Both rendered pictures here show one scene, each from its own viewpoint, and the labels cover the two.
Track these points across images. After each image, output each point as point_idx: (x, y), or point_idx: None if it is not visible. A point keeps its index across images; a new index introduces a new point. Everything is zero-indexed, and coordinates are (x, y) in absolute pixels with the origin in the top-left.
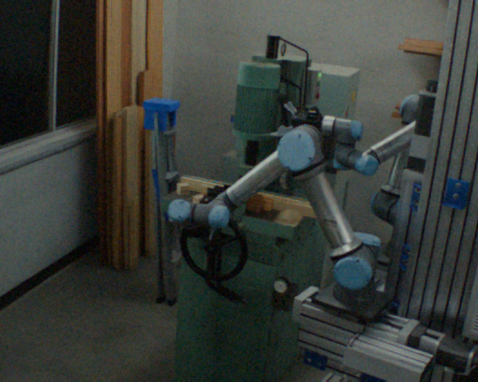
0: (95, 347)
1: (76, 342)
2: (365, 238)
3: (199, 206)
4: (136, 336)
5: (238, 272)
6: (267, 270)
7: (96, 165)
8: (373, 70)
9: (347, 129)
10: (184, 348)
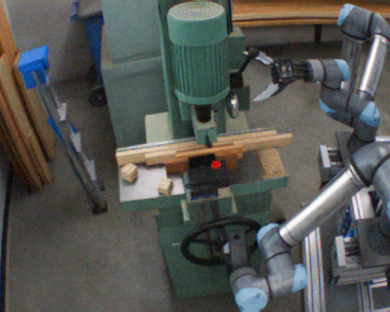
0: (94, 294)
1: (76, 296)
2: None
3: (276, 285)
4: (110, 264)
5: (254, 251)
6: (259, 216)
7: None
8: None
9: (339, 74)
10: (182, 283)
